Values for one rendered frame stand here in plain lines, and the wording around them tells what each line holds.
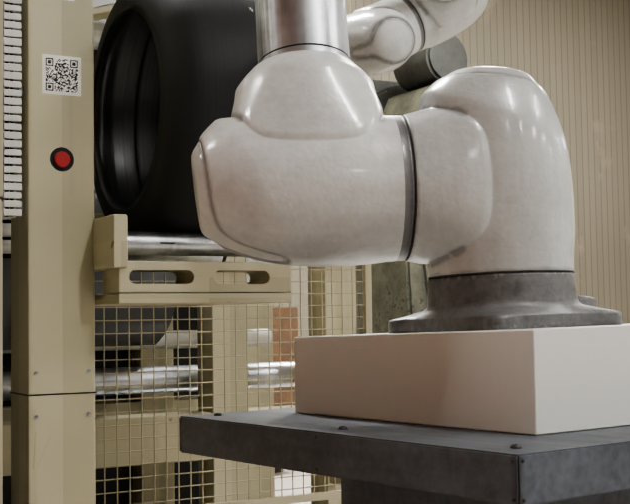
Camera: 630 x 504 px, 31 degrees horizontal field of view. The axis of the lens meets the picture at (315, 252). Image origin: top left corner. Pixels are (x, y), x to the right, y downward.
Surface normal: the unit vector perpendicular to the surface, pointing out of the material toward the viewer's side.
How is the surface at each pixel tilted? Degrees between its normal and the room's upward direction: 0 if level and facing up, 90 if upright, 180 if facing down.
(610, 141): 90
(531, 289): 84
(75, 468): 90
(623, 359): 90
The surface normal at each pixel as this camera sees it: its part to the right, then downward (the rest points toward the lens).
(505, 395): -0.80, -0.02
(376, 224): 0.13, 0.48
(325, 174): 0.11, -0.11
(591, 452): 0.60, -0.05
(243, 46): 0.46, -0.34
